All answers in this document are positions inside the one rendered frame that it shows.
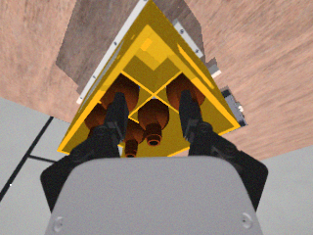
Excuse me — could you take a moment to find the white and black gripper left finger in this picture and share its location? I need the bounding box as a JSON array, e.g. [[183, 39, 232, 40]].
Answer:
[[40, 92, 129, 214]]

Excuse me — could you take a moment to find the yellow wooden crate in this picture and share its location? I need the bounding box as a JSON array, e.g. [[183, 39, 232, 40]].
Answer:
[[58, 3, 221, 158]]

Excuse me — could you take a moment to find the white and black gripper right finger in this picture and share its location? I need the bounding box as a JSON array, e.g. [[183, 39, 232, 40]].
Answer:
[[179, 90, 268, 212]]

